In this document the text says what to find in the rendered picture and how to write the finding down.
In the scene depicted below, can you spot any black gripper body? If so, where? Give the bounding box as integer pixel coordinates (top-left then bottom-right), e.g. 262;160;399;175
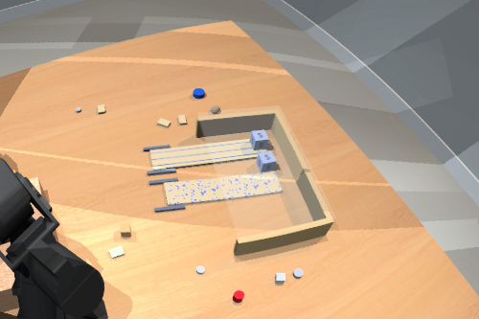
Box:
11;276;57;319

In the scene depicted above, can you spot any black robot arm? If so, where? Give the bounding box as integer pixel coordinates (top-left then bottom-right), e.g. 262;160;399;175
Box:
0;158;108;319

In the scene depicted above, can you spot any red button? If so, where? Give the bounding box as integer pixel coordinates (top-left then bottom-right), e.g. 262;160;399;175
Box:
233;290;244;303

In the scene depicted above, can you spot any blue short cylinder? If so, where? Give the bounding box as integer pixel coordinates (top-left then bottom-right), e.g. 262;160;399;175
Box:
193;88;205;100

